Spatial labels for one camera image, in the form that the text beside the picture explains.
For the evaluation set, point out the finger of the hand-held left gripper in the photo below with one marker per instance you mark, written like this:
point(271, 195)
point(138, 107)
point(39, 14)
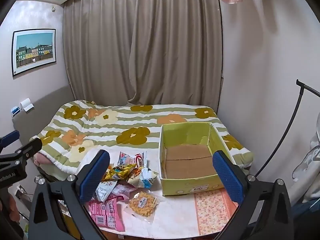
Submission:
point(31, 146)
point(11, 138)

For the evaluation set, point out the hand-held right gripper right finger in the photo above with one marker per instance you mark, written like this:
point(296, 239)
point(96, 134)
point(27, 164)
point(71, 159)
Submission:
point(228, 177)

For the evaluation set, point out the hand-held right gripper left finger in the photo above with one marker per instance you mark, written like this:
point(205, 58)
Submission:
point(96, 172)

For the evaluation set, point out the large white snack bag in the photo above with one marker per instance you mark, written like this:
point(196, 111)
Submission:
point(106, 190)

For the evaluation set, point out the yellow black snack bag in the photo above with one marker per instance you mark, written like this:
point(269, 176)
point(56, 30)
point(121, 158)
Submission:
point(120, 171)

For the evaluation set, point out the pale pink snack packet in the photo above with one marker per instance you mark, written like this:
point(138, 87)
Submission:
point(123, 190)

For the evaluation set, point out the red label snack packet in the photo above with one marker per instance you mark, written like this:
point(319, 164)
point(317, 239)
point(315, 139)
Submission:
point(130, 158)

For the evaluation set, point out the pink striped snack packet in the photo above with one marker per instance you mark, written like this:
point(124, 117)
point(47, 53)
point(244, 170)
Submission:
point(105, 212)

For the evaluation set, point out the green cardboard box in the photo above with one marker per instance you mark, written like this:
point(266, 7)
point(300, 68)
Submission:
point(187, 162)

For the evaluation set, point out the yellow chips bag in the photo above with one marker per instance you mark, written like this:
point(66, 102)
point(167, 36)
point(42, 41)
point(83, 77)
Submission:
point(145, 177)

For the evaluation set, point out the yellow waffle snack pack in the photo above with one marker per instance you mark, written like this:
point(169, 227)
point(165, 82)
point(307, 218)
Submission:
point(142, 202)

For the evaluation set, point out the pink pillow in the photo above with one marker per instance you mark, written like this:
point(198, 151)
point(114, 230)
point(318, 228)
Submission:
point(42, 158)

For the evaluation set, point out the small blue white box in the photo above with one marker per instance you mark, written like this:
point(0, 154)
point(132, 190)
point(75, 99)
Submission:
point(15, 111)

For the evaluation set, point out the white paper roll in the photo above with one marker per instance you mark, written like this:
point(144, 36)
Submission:
point(25, 103)

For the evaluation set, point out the orange floral cloth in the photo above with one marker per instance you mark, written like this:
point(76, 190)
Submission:
point(212, 212)

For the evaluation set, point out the floral striped blanket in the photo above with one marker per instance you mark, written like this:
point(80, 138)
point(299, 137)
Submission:
point(120, 120)

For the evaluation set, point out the white garment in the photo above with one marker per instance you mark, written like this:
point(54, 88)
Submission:
point(310, 160)

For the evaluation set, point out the blue denim cloth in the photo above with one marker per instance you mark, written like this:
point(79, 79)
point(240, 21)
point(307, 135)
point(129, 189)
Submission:
point(307, 207)

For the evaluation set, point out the black metal stand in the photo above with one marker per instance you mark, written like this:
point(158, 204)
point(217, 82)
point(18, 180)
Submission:
point(299, 82)

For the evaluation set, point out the beige curtain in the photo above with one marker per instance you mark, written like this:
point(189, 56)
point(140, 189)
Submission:
point(140, 42)

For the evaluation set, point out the white wall socket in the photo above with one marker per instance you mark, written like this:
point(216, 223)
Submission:
point(20, 191)

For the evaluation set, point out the framed wall poster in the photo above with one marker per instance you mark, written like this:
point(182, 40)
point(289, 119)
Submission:
point(33, 51)

